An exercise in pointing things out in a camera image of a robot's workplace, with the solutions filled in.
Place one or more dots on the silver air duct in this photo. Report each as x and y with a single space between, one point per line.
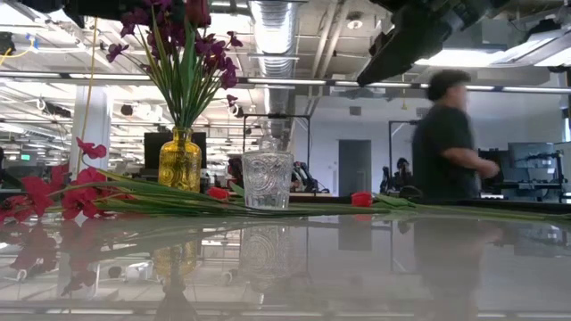
274 35

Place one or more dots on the amber glass vase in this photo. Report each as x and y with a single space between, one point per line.
179 165

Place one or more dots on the gray monitor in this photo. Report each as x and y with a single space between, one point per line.
531 153

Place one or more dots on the gray door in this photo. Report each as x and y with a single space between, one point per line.
354 169

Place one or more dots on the person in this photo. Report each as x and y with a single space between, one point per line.
402 166
441 147

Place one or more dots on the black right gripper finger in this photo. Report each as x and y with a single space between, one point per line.
386 43
392 60

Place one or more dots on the black background robot arm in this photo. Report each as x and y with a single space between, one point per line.
305 176

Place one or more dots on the black frame stand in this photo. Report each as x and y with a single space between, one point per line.
401 121
276 116

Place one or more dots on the black table frame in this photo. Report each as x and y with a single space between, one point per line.
513 206

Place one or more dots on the round ceiling fixture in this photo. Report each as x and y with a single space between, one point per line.
354 22

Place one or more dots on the red flower sprig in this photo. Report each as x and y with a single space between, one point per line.
38 191

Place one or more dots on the square wall vent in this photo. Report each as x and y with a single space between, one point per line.
355 110

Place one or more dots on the black monitor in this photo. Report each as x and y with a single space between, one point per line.
151 149

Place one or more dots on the clear glass vase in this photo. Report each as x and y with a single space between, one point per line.
267 183

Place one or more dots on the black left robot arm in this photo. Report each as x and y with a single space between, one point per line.
67 9

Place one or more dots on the white pillar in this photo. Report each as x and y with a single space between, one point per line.
96 125

